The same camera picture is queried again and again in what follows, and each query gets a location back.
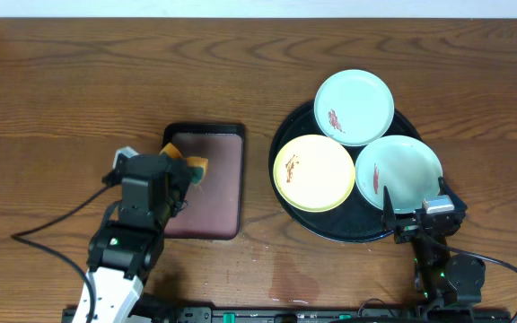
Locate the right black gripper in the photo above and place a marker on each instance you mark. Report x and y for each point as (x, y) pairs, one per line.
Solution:
(389, 219)

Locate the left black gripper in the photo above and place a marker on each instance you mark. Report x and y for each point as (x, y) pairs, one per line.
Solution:
(182, 171)

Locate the green and yellow sponge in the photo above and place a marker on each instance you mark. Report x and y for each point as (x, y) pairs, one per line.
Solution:
(198, 166)

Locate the yellow plate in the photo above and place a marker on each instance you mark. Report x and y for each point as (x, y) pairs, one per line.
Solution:
(314, 173)

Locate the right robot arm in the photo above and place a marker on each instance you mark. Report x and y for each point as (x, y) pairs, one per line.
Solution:
(450, 280)

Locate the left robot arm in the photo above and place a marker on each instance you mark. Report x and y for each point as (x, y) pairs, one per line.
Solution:
(130, 239)

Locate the light green plate right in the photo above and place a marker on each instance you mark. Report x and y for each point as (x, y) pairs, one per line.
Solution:
(405, 166)

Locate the light blue plate top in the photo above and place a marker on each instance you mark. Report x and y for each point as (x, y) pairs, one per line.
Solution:
(354, 107)

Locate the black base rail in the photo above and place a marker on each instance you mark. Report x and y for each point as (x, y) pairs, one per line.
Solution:
(207, 315)

